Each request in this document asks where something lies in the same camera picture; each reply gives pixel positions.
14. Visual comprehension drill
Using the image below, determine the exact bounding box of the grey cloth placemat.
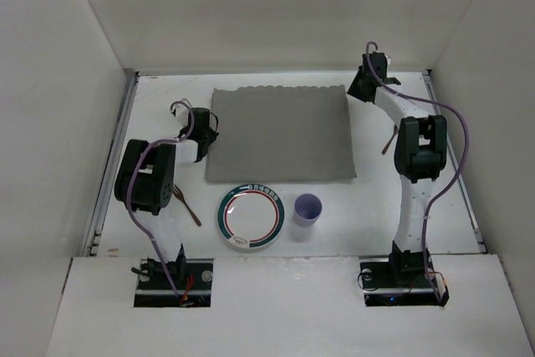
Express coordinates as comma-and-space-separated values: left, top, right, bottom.
206, 85, 357, 184

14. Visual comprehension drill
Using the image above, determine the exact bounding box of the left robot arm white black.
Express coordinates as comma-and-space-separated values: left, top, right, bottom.
114, 107, 219, 263

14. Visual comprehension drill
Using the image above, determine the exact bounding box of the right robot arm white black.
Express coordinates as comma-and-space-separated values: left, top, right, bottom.
348, 52, 447, 288

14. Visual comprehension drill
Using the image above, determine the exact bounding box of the brown wooden spoon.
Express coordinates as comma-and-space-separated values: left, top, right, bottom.
381, 125, 399, 155

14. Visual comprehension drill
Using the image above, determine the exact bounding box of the brown wooden fork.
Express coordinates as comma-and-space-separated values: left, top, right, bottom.
172, 184, 202, 227

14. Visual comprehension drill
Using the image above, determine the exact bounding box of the white plate green red rim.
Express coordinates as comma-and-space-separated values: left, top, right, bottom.
217, 183, 286, 252

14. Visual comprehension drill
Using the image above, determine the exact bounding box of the lilac plastic cup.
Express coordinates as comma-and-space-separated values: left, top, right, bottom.
293, 193, 323, 227

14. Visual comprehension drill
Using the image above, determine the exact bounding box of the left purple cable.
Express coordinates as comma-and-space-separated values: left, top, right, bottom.
125, 99, 197, 298

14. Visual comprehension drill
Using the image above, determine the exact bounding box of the purple cable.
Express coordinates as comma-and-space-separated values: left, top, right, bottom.
125, 99, 197, 298
364, 41, 470, 303

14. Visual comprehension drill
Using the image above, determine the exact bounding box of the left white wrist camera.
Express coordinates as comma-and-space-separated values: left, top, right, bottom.
170, 102, 191, 125

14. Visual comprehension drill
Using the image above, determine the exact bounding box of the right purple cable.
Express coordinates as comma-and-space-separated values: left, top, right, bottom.
364, 41, 470, 303

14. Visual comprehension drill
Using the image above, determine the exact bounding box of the right aluminium table rail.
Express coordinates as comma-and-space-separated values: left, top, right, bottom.
422, 69, 487, 254

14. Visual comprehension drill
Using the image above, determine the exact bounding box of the aluminium table rail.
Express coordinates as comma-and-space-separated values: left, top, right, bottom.
422, 69, 487, 254
78, 69, 139, 257

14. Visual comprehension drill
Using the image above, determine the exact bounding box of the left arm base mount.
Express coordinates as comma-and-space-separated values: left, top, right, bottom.
131, 258, 214, 308

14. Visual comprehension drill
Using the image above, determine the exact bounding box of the left aluminium table rail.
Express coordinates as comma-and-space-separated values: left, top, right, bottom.
78, 69, 139, 257

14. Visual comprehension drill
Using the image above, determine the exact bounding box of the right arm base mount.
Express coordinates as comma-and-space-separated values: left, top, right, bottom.
357, 258, 450, 307

